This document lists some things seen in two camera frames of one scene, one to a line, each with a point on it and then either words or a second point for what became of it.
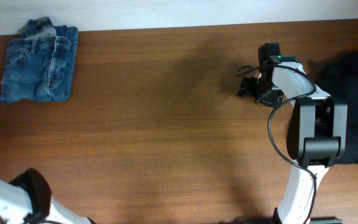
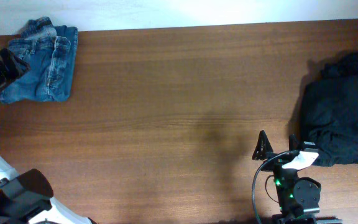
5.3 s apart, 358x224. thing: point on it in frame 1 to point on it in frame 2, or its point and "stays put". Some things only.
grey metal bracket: x=330 y=221 stays put
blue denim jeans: x=40 y=66 stays put
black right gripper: x=248 y=87 to x=268 y=150
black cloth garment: x=352 y=77 stays put
